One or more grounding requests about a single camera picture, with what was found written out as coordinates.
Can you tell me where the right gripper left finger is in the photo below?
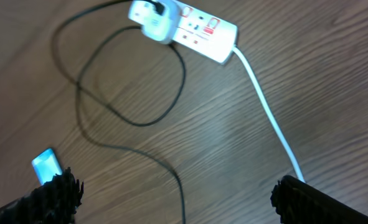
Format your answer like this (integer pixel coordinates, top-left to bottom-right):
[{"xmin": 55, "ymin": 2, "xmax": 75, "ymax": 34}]
[{"xmin": 0, "ymin": 168, "xmax": 84, "ymax": 224}]

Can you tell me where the Samsung Galaxy smartphone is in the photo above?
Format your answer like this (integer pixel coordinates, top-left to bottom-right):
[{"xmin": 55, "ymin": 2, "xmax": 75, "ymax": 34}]
[{"xmin": 31, "ymin": 148, "xmax": 62, "ymax": 185}]

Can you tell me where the black USB charging cable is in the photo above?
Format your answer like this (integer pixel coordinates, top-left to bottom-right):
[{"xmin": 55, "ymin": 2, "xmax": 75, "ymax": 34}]
[{"xmin": 51, "ymin": 0, "xmax": 187, "ymax": 224}]

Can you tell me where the white power strip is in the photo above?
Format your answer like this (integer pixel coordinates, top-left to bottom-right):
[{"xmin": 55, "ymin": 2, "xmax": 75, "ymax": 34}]
[{"xmin": 127, "ymin": 0, "xmax": 239, "ymax": 65}]

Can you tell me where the white power strip cord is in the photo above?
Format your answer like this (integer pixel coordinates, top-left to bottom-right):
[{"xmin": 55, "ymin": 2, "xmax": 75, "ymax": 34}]
[{"xmin": 232, "ymin": 45, "xmax": 306, "ymax": 184}]

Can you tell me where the white charger plug adapter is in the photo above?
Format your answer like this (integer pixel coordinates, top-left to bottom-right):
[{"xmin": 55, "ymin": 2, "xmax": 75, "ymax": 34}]
[{"xmin": 141, "ymin": 0, "xmax": 181, "ymax": 45}]

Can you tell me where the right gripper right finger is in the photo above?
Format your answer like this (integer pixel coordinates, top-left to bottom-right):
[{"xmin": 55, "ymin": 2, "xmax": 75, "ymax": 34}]
[{"xmin": 270, "ymin": 175, "xmax": 368, "ymax": 224}]

